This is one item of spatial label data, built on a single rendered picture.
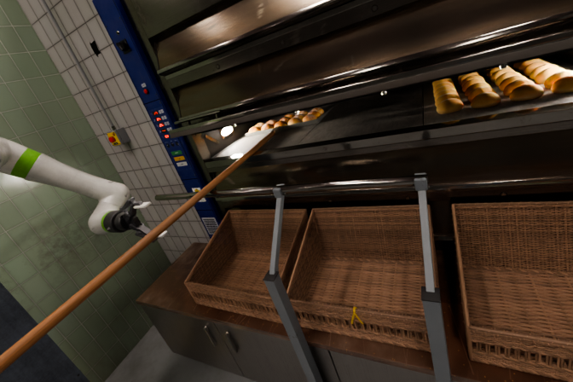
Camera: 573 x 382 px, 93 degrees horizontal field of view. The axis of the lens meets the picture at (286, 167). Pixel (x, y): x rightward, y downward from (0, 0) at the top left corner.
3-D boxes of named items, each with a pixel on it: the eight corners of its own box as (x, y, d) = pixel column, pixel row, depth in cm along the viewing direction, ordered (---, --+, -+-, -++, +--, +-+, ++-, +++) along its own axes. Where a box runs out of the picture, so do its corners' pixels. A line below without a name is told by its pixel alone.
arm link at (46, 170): (25, 182, 109) (26, 176, 102) (41, 158, 115) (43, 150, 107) (119, 212, 130) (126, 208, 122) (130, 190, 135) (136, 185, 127)
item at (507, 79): (431, 86, 164) (431, 77, 162) (536, 63, 141) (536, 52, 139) (436, 116, 116) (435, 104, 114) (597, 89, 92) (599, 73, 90)
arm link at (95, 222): (102, 237, 123) (78, 230, 115) (114, 211, 129) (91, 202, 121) (121, 238, 117) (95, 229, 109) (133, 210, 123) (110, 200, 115)
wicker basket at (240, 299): (243, 243, 182) (228, 208, 173) (321, 248, 154) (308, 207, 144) (193, 304, 144) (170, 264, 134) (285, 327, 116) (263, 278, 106)
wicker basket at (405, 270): (324, 247, 154) (310, 206, 144) (437, 252, 127) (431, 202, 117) (292, 327, 114) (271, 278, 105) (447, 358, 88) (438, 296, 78)
